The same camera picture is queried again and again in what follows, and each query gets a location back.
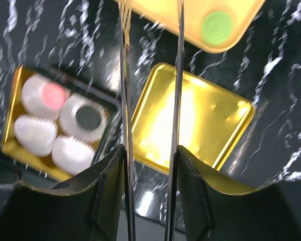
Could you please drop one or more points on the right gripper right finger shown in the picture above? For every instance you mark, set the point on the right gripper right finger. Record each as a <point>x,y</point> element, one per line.
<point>216,207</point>

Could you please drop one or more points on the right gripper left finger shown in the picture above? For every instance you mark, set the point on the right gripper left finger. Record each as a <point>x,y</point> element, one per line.
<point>84,207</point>

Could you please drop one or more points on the black round cookie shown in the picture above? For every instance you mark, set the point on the black round cookie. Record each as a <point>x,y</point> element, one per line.
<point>88,118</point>

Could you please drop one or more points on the pink round cookie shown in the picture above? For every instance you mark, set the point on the pink round cookie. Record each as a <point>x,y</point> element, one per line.
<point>53,96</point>

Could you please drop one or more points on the metal tongs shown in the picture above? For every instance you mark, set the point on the metal tongs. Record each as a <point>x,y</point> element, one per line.
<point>124,22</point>

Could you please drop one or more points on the white paper cup front right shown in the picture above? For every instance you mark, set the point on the white paper cup front right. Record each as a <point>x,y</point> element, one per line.
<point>71,154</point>

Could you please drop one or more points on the white paper cup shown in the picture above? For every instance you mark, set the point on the white paper cup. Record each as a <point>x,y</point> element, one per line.
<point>69,124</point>
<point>71,154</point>
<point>32,100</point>
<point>37,135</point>

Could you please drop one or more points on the gold cookie tin box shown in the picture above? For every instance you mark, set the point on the gold cookie tin box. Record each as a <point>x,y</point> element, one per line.
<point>12,148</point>

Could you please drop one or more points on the white paper cup front left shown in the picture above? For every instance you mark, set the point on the white paper cup front left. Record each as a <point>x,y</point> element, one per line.
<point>37,135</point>

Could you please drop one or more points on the gold tin lid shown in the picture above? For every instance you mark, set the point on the gold tin lid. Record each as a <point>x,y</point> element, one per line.
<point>212,119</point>

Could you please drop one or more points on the white paper cup back right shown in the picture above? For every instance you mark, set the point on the white paper cup back right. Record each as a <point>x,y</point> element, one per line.
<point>69,124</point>

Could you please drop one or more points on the white paper cup back left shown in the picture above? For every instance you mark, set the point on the white paper cup back left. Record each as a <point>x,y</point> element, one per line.
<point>32,100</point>

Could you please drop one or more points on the green round cookie bottom right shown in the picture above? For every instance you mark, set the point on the green round cookie bottom right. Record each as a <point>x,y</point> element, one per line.
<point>216,28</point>

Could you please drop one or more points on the orange plastic tray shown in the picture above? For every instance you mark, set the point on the orange plastic tray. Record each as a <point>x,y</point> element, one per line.
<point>165,14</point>

